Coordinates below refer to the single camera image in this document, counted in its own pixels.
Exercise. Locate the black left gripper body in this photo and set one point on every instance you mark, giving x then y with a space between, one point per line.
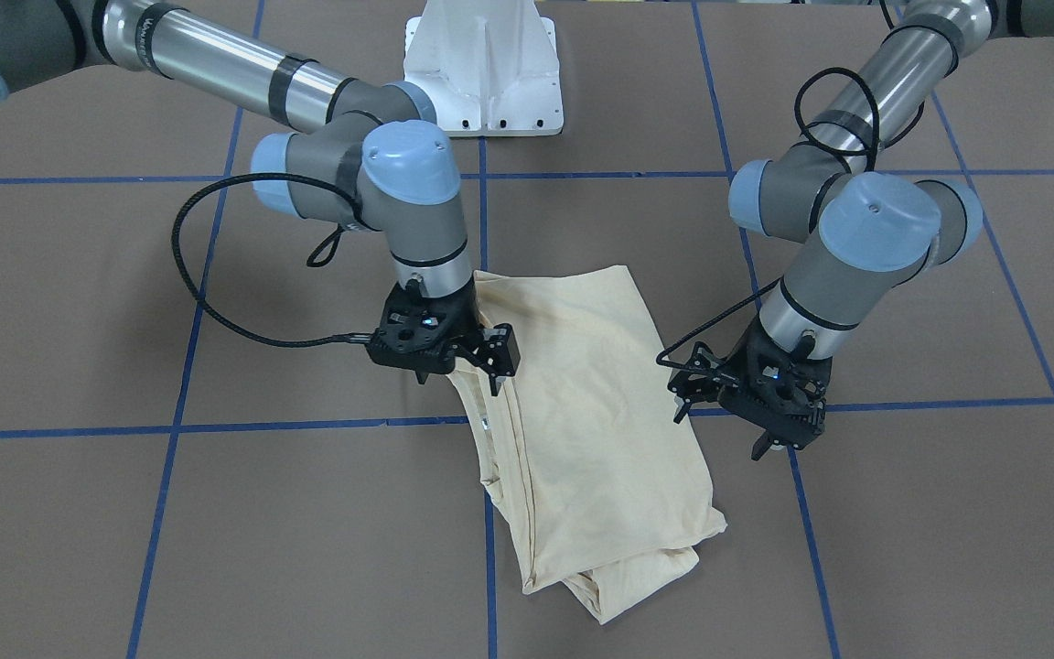
739 359

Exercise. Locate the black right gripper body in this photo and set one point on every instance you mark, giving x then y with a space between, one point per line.
465 322

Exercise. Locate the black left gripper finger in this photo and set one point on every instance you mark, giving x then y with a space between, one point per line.
765 442

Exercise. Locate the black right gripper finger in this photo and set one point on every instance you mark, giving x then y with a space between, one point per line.
497 355

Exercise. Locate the cream long-sleeve printed shirt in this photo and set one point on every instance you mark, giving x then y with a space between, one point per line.
602 490

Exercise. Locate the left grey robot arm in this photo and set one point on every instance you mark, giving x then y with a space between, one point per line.
861 232

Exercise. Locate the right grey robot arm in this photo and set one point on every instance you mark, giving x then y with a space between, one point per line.
363 157

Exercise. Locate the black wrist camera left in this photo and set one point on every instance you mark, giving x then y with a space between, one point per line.
700 380

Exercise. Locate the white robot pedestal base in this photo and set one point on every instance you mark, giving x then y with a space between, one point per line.
490 68

